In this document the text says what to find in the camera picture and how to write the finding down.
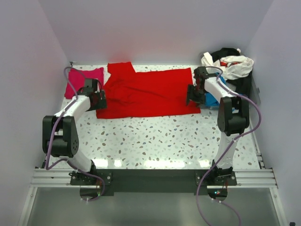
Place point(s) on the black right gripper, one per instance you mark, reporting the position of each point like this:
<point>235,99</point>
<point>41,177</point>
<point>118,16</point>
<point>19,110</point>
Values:
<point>191,94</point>

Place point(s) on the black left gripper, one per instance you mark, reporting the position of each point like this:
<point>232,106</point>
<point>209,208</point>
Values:
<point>100,100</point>

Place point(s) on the red t-shirt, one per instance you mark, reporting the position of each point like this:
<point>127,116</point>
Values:
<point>146,94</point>

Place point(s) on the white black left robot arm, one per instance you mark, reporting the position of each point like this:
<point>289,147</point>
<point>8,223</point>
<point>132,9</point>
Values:
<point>60,140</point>

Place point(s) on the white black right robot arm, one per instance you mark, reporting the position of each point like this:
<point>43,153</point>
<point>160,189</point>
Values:
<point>232,119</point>

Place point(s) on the blue t-shirt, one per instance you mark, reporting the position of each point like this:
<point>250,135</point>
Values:
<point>211,99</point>

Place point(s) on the folded pink t-shirt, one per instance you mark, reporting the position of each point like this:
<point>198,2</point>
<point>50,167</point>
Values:
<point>77,80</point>

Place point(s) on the white t-shirt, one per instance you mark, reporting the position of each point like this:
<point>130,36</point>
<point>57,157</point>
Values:
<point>233,67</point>

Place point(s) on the clear plastic bin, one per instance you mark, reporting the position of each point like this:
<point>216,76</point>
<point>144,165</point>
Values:
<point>254,93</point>

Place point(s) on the black t-shirt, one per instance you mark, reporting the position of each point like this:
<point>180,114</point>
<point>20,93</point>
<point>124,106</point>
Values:
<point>242,85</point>

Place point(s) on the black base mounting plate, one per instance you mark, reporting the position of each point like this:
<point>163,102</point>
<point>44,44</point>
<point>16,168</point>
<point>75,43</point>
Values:
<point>107,182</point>

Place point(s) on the aluminium rail frame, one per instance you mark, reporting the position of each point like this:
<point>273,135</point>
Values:
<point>163,193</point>

